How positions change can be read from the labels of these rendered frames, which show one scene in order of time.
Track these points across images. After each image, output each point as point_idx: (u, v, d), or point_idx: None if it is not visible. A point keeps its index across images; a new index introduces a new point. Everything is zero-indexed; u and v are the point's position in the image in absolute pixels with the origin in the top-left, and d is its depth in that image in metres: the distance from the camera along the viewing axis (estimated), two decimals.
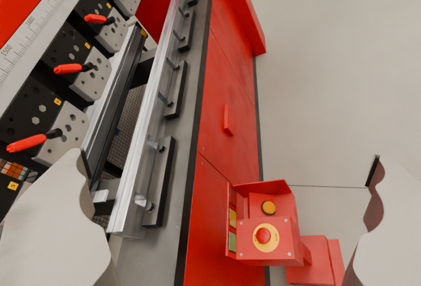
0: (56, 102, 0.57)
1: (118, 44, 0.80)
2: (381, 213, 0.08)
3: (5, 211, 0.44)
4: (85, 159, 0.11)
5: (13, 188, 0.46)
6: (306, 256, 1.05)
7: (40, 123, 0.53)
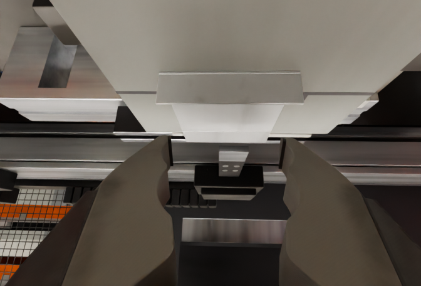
0: None
1: None
2: (297, 192, 0.09)
3: None
4: (170, 147, 0.12)
5: None
6: None
7: None
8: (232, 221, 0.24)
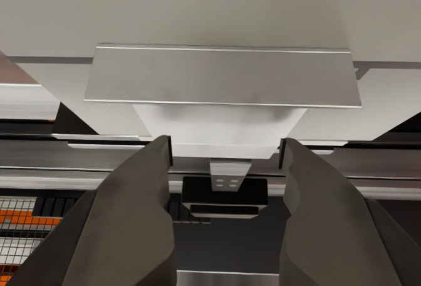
0: None
1: None
2: (297, 192, 0.09)
3: None
4: (170, 147, 0.12)
5: None
6: None
7: None
8: (225, 276, 0.15)
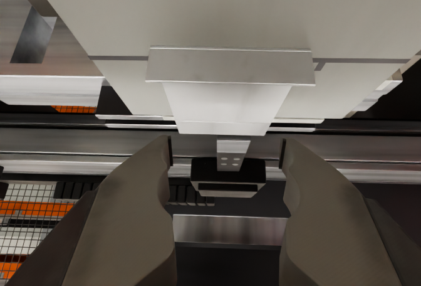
0: None
1: None
2: (297, 192, 0.09)
3: None
4: (170, 147, 0.12)
5: None
6: None
7: None
8: (230, 219, 0.20)
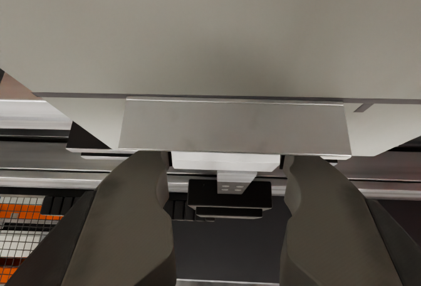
0: None
1: None
2: (298, 193, 0.09)
3: None
4: None
5: None
6: None
7: None
8: None
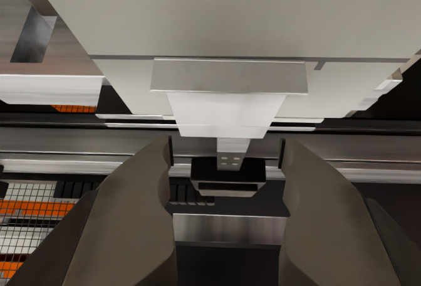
0: None
1: None
2: (297, 192, 0.09)
3: None
4: (171, 147, 0.12)
5: None
6: None
7: None
8: (230, 218, 0.20)
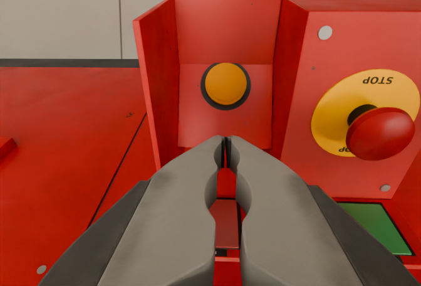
0: None
1: None
2: (248, 190, 0.09)
3: None
4: (223, 149, 0.12)
5: None
6: None
7: None
8: None
